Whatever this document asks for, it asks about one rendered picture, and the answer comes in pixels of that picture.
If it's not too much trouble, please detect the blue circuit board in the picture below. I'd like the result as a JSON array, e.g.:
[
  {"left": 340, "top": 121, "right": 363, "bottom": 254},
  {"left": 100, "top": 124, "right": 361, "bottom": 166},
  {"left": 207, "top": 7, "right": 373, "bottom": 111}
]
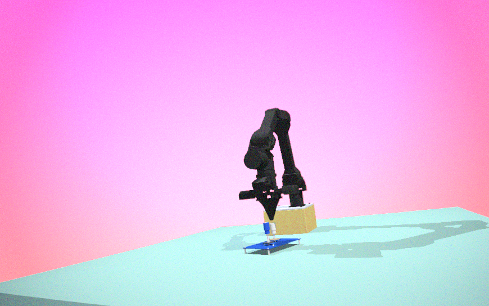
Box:
[{"left": 243, "top": 222, "right": 301, "bottom": 255}]

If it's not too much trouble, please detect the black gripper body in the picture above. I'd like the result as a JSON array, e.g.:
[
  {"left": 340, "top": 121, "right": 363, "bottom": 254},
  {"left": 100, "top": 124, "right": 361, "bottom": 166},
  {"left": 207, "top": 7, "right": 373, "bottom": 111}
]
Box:
[{"left": 239, "top": 170, "right": 300, "bottom": 200}]

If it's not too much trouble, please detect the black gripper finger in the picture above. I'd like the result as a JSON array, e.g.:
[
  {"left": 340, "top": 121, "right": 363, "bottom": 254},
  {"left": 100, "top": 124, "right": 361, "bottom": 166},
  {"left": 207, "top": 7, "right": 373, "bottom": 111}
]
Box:
[
  {"left": 268, "top": 197, "right": 283, "bottom": 220},
  {"left": 256, "top": 198, "right": 271, "bottom": 220}
]

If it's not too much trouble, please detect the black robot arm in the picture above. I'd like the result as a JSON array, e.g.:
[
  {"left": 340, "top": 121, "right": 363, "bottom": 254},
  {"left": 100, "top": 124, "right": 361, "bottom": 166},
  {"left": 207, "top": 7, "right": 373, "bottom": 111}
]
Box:
[{"left": 243, "top": 107, "right": 307, "bottom": 208}]

